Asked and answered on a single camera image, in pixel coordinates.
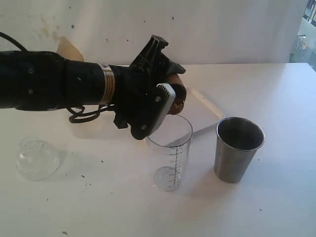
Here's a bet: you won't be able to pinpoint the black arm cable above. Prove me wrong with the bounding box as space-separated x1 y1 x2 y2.
0 32 117 124

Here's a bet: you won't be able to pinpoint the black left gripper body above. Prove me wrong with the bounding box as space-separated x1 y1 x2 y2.
110 35 173 129

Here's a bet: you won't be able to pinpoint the brown wooden cup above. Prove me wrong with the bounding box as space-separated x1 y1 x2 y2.
167 74 187 115

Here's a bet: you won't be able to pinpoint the white rectangular tray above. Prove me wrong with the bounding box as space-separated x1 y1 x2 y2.
179 88 225 135

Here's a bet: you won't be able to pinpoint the clear dome shaker lid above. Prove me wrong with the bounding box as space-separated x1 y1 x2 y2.
16 136 61 181

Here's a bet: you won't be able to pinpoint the stainless steel cup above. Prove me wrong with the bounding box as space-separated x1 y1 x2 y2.
214 117 265 184

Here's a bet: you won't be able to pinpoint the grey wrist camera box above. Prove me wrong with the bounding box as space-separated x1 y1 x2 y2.
129 82 177 141

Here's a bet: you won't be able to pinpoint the clear plastic shaker cup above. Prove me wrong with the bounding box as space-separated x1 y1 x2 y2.
146 115 193 192

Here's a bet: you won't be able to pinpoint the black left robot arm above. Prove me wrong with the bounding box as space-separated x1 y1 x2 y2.
0 34 187 129

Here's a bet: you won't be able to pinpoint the brown contents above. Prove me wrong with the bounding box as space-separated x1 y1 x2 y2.
173 99 185 114

